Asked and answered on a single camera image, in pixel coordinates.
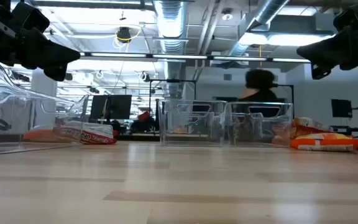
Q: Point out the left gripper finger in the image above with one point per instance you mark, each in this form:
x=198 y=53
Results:
x=56 y=74
x=48 y=54

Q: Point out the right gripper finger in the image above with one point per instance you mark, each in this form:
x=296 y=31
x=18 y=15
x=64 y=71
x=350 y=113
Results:
x=331 y=49
x=320 y=71

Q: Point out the red ramen noodle pack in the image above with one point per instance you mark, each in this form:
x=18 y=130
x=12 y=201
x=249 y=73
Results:
x=95 y=133
x=306 y=124

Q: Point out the orange chicken ramen pack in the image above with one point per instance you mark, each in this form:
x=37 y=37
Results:
x=40 y=136
x=325 y=143

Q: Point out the black computer monitor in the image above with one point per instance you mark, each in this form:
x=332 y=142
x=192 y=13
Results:
x=99 y=107
x=120 y=107
x=341 y=108

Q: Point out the wide clear plastic bin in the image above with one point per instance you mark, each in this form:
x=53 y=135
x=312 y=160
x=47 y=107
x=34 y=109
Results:
x=17 y=112

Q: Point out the person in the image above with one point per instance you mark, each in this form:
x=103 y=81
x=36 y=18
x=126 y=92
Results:
x=259 y=81

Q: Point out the long linear ceiling light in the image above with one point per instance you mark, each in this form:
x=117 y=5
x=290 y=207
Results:
x=179 y=56

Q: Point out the black metal stand frame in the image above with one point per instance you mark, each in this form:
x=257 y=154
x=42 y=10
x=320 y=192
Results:
x=286 y=85

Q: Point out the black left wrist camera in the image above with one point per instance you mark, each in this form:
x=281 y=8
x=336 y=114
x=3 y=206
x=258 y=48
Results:
x=31 y=17

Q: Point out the silver spiral air duct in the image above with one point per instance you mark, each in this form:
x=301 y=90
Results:
x=171 y=18
x=269 y=9

